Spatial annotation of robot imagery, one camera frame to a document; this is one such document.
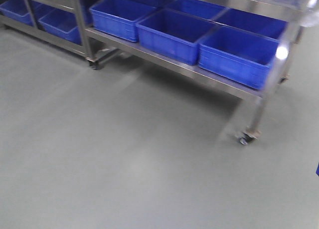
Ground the blue plastic block part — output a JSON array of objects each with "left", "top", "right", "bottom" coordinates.
[{"left": 315, "top": 164, "right": 319, "bottom": 176}]

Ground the stainless steel shelf rack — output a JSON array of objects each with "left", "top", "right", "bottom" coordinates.
[{"left": 85, "top": 0, "right": 318, "bottom": 145}]

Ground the blue plastic bin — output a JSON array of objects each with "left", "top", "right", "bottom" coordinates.
[
  {"left": 137, "top": 9, "right": 215, "bottom": 65},
  {"left": 89, "top": 0, "right": 157, "bottom": 42},
  {"left": 198, "top": 26, "right": 279, "bottom": 90},
  {"left": 38, "top": 9, "right": 82, "bottom": 45}
]

